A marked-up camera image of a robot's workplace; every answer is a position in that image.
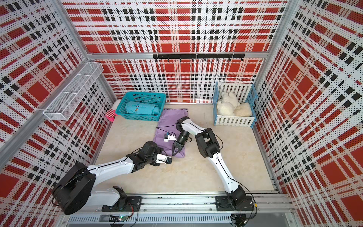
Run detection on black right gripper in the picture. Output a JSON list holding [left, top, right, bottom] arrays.
[[171, 130, 190, 156]]

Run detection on purple long pants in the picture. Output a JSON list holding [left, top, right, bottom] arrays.
[[153, 109, 189, 156]]

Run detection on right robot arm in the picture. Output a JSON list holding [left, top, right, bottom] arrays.
[[172, 116, 253, 207]]

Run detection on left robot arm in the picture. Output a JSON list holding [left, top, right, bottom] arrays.
[[52, 141, 172, 215]]

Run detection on teal plastic basket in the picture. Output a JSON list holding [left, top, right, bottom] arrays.
[[115, 92, 166, 122]]

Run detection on folded teal garment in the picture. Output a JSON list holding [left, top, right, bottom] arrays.
[[125, 101, 160, 115]]

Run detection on white fluffy plush toy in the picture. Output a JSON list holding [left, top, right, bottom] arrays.
[[216, 92, 240, 116]]

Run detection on green circuit board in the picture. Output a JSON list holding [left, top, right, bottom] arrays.
[[109, 215, 129, 222]]

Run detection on blue white slatted crate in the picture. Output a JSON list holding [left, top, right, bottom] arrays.
[[213, 82, 258, 128]]

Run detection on cream fluffy cushion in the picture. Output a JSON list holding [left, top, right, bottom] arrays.
[[234, 102, 252, 117]]

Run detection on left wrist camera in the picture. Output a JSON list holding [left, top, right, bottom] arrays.
[[156, 154, 172, 165]]

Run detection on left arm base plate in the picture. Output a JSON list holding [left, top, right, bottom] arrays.
[[102, 196, 142, 212]]

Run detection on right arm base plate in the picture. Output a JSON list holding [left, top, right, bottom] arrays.
[[215, 196, 254, 211]]

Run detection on black hook rail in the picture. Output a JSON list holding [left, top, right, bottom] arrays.
[[153, 54, 246, 60]]

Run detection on white wire wall basket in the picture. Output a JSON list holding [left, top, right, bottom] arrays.
[[43, 61, 104, 121]]

